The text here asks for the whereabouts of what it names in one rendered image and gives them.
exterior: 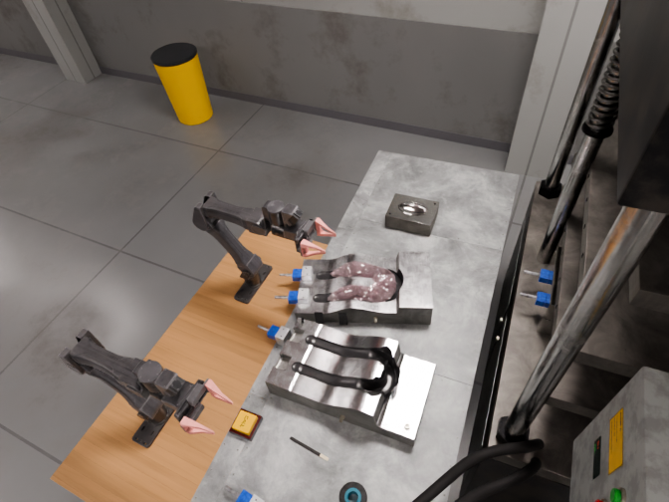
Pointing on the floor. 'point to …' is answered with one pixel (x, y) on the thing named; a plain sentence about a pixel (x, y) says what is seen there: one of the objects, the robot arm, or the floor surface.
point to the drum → (183, 82)
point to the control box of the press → (626, 445)
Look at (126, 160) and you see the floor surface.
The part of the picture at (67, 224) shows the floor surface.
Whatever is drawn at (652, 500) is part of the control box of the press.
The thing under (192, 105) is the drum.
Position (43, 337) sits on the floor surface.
